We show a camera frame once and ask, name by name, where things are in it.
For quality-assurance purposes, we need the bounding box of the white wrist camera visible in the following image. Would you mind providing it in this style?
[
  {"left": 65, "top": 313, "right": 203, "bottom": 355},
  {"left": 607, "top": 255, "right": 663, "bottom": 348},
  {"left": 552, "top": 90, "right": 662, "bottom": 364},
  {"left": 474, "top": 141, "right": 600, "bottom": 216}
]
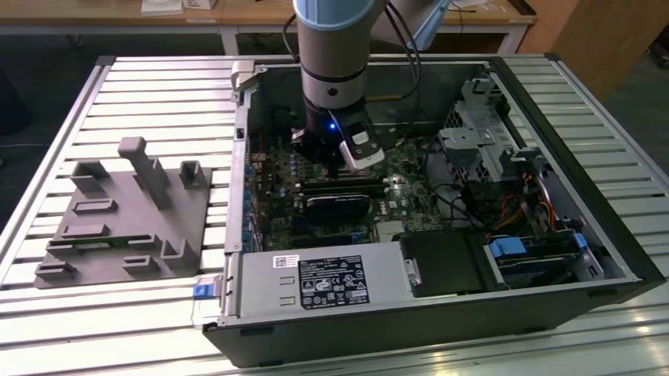
[{"left": 337, "top": 121, "right": 387, "bottom": 172}]

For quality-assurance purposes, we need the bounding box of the black plastic shroud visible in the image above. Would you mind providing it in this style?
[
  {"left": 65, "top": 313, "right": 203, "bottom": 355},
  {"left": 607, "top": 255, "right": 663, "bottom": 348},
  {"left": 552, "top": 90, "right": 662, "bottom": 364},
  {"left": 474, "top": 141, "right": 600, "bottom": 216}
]
[{"left": 391, "top": 230, "right": 507, "bottom": 298}]

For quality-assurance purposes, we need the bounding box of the blue disk carrier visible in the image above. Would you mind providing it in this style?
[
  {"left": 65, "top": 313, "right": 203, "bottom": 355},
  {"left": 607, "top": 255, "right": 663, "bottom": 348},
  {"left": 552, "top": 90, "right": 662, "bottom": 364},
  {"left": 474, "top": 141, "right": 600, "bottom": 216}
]
[{"left": 488, "top": 237, "right": 530, "bottom": 262}]

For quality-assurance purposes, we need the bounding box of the blue side clip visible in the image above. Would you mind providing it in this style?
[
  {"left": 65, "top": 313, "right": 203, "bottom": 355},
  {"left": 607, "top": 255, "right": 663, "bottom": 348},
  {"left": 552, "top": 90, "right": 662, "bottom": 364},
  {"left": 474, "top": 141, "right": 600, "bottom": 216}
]
[{"left": 191, "top": 276, "right": 224, "bottom": 302}]

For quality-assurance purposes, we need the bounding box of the black graphics card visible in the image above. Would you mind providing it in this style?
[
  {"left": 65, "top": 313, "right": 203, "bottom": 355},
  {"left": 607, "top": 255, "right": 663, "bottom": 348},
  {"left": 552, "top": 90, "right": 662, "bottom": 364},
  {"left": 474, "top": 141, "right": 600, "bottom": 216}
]
[{"left": 305, "top": 193, "right": 375, "bottom": 225}]

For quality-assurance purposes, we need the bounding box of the green RAM stick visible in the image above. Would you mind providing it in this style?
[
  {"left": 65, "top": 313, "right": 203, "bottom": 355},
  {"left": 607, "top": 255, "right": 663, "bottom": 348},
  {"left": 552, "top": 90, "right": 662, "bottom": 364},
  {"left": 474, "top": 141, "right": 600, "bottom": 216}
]
[{"left": 65, "top": 238, "right": 132, "bottom": 251}]

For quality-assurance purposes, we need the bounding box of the white box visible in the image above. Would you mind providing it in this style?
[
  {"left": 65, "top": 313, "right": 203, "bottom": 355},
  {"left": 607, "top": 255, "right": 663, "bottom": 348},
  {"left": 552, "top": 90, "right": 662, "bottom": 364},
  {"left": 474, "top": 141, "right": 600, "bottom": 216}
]
[{"left": 140, "top": 0, "right": 185, "bottom": 16}]

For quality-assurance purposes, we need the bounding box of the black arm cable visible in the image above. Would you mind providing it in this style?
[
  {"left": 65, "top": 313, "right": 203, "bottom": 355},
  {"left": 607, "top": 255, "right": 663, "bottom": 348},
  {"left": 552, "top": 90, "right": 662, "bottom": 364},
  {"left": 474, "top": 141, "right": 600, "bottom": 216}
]
[{"left": 384, "top": 0, "right": 423, "bottom": 102}]

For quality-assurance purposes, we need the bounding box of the coloured wire bundle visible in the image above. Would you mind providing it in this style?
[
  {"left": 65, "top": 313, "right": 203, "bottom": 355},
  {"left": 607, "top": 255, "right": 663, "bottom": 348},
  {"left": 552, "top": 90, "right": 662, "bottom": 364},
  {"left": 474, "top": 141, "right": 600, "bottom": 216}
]
[{"left": 495, "top": 194, "right": 555, "bottom": 233}]

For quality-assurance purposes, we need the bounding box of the metal drive cage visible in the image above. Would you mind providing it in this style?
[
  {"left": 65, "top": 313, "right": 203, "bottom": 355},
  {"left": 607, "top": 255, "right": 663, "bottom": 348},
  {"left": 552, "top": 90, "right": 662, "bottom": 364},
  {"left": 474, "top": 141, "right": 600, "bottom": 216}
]
[{"left": 435, "top": 76, "right": 527, "bottom": 185}]

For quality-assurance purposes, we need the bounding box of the grey case latch handle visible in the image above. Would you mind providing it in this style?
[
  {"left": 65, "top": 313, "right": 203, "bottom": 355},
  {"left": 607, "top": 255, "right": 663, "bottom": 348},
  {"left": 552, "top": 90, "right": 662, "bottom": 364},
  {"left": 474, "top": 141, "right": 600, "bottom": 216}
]
[{"left": 228, "top": 60, "right": 257, "bottom": 94}]

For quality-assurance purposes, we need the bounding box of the grey power supply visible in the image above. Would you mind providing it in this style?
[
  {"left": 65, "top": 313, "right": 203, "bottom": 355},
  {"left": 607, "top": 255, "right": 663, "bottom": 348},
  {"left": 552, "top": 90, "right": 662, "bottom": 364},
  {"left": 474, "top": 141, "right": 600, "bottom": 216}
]
[{"left": 221, "top": 240, "right": 414, "bottom": 322}]

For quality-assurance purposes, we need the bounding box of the grey parts rack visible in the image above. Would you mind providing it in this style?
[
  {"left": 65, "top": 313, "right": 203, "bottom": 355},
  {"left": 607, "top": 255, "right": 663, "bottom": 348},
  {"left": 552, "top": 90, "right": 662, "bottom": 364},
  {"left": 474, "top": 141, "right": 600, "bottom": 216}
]
[{"left": 30, "top": 136, "right": 215, "bottom": 290}]

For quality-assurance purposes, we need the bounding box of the wooden desk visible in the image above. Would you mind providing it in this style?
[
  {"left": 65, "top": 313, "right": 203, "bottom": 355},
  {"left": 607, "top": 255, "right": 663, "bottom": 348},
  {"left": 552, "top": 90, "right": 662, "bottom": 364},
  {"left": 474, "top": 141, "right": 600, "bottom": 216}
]
[{"left": 0, "top": 0, "right": 539, "bottom": 56}]

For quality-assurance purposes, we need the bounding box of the brown wooden cabinet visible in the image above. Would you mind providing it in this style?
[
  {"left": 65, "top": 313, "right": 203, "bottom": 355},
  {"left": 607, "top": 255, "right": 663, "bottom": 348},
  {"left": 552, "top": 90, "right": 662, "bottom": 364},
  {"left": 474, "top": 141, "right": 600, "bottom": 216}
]
[{"left": 516, "top": 0, "right": 669, "bottom": 103}]

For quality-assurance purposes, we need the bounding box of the black PC case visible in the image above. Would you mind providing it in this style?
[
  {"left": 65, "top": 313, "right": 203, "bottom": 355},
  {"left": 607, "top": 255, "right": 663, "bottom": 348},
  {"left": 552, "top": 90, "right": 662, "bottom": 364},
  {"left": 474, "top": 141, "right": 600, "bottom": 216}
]
[{"left": 201, "top": 52, "right": 667, "bottom": 369}]

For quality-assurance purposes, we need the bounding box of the small silver heat sink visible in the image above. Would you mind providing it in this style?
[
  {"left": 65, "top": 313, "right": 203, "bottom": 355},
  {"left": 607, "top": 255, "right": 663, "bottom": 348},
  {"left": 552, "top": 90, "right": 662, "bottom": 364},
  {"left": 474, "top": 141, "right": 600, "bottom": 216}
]
[{"left": 375, "top": 221, "right": 408, "bottom": 240}]

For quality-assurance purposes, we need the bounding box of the green motherboard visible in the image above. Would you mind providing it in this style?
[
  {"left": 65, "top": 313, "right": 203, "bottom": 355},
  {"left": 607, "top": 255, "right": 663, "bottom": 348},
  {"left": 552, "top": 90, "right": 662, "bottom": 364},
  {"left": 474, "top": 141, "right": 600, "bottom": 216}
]
[{"left": 244, "top": 125, "right": 455, "bottom": 251}]

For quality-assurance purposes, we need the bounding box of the black RAM slot bank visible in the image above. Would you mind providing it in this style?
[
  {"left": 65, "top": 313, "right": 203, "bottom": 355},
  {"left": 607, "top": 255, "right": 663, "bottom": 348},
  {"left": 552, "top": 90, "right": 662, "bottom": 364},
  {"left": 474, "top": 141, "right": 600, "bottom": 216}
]
[{"left": 299, "top": 177, "right": 383, "bottom": 199}]

